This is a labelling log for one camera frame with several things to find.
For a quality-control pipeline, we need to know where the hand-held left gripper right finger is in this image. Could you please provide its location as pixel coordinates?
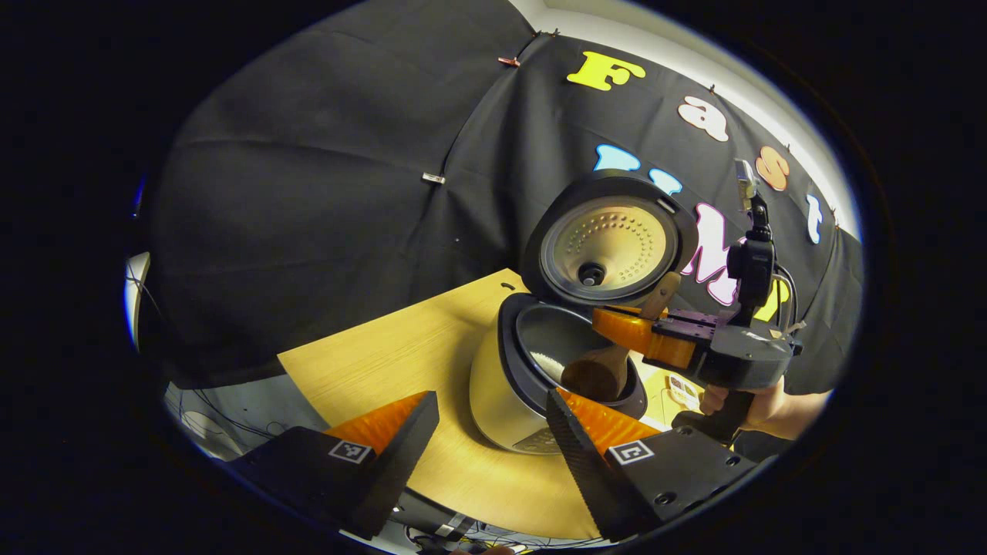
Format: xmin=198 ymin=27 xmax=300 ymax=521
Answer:
xmin=546 ymin=388 xmax=776 ymax=543

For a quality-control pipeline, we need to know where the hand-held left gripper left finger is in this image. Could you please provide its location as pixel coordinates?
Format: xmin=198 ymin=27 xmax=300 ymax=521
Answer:
xmin=231 ymin=391 xmax=440 ymax=540

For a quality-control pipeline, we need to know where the wooden spoon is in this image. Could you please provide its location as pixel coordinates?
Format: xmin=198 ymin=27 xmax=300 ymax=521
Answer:
xmin=561 ymin=271 xmax=683 ymax=402

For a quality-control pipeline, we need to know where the dark lidded rice cooker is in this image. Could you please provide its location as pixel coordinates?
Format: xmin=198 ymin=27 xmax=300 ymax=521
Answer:
xmin=469 ymin=171 xmax=701 ymax=456

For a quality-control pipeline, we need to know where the white divided bean dish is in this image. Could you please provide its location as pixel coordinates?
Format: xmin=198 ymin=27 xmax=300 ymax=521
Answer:
xmin=667 ymin=374 xmax=702 ymax=409

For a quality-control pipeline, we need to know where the black backdrop cloth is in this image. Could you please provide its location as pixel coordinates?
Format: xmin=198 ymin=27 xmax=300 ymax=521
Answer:
xmin=150 ymin=0 xmax=864 ymax=398

